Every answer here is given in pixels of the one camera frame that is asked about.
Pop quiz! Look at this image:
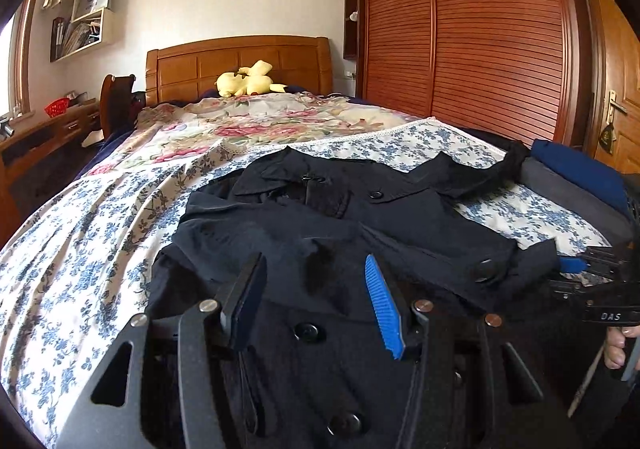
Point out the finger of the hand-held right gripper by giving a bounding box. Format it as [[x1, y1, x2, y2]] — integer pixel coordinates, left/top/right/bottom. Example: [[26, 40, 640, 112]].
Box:
[[547, 279, 626, 303], [558, 244, 631, 280]]

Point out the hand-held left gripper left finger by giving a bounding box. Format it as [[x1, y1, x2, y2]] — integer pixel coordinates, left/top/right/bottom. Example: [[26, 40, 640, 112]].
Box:
[[55, 251, 269, 449]]

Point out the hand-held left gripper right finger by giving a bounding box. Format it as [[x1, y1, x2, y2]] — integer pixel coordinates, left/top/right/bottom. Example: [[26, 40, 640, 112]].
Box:
[[364, 254, 586, 449]]

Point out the black coat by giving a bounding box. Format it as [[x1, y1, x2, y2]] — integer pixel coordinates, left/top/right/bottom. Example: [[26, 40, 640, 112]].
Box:
[[145, 141, 601, 449]]

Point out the person's right hand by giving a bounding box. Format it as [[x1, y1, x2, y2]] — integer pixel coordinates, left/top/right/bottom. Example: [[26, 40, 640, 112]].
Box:
[[602, 325, 640, 373]]

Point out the folded grey cloth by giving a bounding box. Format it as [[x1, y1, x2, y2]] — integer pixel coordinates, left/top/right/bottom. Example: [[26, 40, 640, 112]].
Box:
[[519, 161, 637, 246]]

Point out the folded blue cloth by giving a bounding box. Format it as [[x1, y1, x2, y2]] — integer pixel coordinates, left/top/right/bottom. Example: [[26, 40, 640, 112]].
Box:
[[530, 139, 632, 216]]

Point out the blue floral bed sheet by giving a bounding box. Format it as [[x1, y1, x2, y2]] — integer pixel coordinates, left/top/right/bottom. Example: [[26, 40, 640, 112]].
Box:
[[0, 121, 615, 430]]

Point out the pink floral quilt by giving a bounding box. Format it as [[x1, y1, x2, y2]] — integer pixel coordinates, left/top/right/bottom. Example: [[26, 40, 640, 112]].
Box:
[[87, 93, 437, 178]]

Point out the wooden door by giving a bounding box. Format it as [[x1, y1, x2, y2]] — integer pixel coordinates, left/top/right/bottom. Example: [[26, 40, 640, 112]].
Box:
[[579, 0, 640, 176]]

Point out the yellow plush toy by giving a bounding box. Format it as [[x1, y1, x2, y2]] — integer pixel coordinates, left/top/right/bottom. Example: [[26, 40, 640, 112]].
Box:
[[215, 60, 287, 98]]

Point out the wooden headboard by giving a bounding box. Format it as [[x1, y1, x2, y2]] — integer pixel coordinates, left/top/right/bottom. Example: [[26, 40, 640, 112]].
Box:
[[145, 35, 334, 108]]

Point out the wooden chair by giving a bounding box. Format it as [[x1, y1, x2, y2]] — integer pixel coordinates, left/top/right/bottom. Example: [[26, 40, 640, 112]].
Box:
[[98, 73, 137, 140]]

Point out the wooden louvred wardrobe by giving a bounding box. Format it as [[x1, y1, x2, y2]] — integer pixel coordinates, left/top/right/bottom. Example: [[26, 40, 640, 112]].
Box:
[[343, 0, 597, 150]]

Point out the wooden desk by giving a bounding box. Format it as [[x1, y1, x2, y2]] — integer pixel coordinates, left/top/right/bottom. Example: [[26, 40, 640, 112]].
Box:
[[0, 99, 104, 241]]

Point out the brass door handle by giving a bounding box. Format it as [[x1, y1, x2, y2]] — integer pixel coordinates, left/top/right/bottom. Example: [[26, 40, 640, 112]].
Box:
[[607, 89, 629, 116]]

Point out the white wall shelf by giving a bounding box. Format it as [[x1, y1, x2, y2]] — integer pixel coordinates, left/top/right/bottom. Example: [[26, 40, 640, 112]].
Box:
[[49, 0, 124, 64]]

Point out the wooden window frame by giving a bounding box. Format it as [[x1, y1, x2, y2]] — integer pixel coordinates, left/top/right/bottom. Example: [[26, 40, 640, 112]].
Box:
[[0, 0, 42, 120]]

